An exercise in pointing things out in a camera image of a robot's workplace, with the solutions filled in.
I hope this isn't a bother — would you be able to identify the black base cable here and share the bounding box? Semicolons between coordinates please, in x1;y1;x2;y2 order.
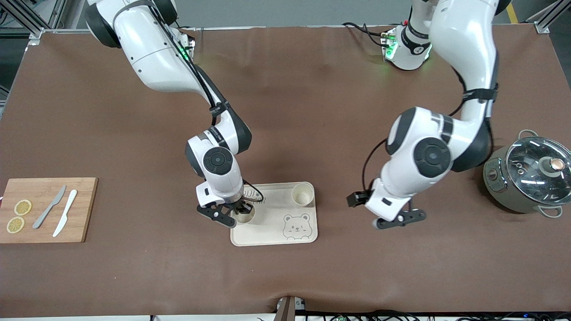
342;21;389;48

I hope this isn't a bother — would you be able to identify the aluminium frame profile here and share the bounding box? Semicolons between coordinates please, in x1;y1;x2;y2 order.
0;0;67;40
526;0;571;34

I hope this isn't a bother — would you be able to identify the cream bear print tray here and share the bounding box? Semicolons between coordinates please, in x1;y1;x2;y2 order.
230;181;319;247

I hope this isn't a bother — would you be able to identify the front camera mount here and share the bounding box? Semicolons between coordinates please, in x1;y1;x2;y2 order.
274;296;306;321

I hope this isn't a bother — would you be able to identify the bamboo cutting board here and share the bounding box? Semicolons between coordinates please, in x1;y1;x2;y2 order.
0;177;98;243

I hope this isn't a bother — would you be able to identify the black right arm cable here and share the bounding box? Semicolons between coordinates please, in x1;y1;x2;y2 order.
149;4;230;119

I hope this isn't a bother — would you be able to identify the grey plastic knife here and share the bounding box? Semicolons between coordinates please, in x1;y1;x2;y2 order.
32;185;66;230

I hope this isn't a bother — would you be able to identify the grey pot with glass lid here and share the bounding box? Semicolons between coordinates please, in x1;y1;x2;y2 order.
483;129;571;218

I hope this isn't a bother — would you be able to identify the white plastic knife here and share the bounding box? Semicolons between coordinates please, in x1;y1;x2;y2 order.
53;189;78;238

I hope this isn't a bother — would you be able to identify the glass pot lid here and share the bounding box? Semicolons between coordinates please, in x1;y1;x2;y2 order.
505;136;571;206

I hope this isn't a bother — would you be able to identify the white IKEA cup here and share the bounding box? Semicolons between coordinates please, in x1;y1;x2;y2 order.
292;183;314;207
234;205;256;223

